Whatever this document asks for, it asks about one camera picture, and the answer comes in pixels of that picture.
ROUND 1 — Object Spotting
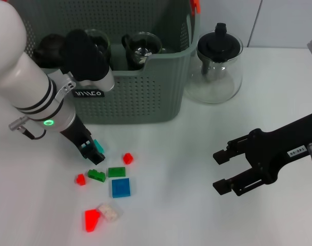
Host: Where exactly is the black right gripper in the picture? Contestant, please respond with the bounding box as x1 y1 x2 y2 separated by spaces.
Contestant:
212 112 312 197

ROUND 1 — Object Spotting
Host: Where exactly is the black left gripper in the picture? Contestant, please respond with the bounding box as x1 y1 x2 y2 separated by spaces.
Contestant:
59 118 106 167

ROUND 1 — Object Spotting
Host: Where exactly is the teal square toy brick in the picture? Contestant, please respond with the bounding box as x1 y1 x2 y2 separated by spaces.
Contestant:
92 138 106 155

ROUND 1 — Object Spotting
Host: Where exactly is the small red toy brick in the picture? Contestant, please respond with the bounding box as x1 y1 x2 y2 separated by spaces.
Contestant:
122 153 134 166
75 173 87 186

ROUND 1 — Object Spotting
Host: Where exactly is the orange-red wedge toy brick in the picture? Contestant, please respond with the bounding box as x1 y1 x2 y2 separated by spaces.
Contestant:
84 209 102 233

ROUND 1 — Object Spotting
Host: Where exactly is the glass teacup with black sleeve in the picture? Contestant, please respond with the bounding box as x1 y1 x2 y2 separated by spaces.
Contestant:
83 28 113 71
125 51 148 70
121 32 164 56

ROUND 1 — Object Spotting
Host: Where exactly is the grey perforated storage bin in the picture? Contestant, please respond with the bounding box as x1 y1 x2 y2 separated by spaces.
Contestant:
7 0 201 126

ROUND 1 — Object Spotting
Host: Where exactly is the thick green toy brick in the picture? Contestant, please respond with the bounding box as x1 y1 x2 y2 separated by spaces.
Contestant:
87 169 107 183

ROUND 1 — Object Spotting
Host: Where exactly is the flat green two-stud brick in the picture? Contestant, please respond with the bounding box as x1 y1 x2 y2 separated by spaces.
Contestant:
108 166 127 178

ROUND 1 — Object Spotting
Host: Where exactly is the blue square toy brick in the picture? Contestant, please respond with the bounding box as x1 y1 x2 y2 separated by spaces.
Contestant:
111 178 132 199

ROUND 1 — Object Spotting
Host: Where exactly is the translucent white square brick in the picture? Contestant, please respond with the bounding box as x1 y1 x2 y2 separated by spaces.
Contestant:
97 202 121 223

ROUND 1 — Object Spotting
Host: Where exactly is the black ceramic teapot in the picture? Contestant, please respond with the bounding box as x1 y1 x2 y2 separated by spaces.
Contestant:
33 33 67 69

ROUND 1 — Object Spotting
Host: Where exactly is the glass teapot with black lid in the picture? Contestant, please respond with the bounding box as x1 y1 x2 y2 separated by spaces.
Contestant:
184 23 243 105

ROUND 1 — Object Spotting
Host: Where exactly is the left gripper connector cable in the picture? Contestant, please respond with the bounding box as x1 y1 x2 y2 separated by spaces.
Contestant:
8 116 48 140

